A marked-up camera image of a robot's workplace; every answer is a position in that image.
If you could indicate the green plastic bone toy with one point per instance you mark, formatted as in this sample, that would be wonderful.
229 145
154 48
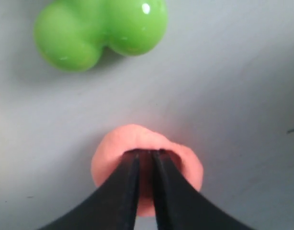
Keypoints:
72 34

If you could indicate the orange play dough ball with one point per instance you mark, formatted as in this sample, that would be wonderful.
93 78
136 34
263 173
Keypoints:
132 137

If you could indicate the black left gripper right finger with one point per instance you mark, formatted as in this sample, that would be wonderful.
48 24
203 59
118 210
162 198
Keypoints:
179 206

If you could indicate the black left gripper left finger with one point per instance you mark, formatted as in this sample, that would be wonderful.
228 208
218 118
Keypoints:
112 206

